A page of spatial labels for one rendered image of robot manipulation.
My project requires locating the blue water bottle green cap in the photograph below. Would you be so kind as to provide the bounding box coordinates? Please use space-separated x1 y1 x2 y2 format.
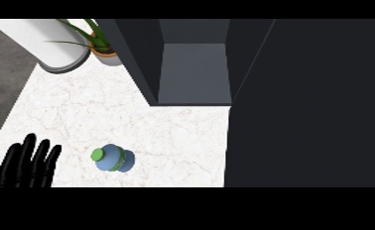
91 143 136 173

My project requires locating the green potted plant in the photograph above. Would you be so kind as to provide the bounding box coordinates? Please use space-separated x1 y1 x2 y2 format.
46 18 123 67

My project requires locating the dark grey cabinet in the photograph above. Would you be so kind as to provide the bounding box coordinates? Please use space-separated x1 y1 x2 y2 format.
95 18 278 107

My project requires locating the white cylindrical appliance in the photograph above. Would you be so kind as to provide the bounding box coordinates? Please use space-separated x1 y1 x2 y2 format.
0 18 94 75

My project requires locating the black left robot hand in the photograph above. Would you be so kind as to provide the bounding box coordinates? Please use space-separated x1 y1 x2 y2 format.
0 133 64 188

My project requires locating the dark grey cabinet door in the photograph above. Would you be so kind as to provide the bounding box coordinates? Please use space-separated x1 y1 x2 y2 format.
223 18 375 188

